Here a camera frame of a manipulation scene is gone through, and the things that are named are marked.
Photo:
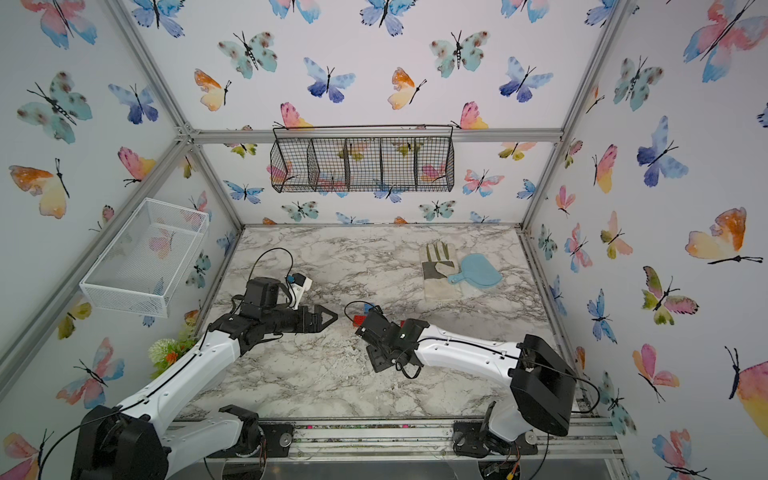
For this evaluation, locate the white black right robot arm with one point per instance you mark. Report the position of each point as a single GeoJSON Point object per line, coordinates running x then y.
{"type": "Point", "coordinates": [541, 383]}

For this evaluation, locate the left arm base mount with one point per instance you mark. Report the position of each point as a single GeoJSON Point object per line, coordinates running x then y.
{"type": "Point", "coordinates": [264, 440]}

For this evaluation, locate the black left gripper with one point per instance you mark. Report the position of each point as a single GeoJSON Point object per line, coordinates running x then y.
{"type": "Point", "coordinates": [317, 317]}

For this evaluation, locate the black wire wall basket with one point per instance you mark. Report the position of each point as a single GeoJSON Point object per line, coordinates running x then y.
{"type": "Point", "coordinates": [363, 159]}

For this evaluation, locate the aluminium front rail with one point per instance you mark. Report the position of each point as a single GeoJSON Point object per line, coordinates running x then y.
{"type": "Point", "coordinates": [423, 438]}

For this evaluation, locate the white mesh wall basket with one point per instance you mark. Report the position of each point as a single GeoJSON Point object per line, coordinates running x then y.
{"type": "Point", "coordinates": [141, 268]}

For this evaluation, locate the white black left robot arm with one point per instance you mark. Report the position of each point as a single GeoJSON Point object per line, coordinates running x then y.
{"type": "Point", "coordinates": [133, 441]}

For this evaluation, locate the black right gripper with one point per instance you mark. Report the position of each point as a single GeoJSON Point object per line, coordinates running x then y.
{"type": "Point", "coordinates": [376, 362]}

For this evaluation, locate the potted artificial flower plant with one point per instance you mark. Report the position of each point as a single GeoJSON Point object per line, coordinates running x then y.
{"type": "Point", "coordinates": [166, 352]}

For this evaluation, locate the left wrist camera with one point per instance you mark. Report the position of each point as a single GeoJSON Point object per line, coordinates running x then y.
{"type": "Point", "coordinates": [298, 285]}

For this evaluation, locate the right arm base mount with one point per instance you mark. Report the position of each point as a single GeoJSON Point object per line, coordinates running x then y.
{"type": "Point", "coordinates": [473, 439]}

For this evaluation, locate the grey white work glove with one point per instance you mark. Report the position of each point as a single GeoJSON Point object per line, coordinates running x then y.
{"type": "Point", "coordinates": [439, 261]}

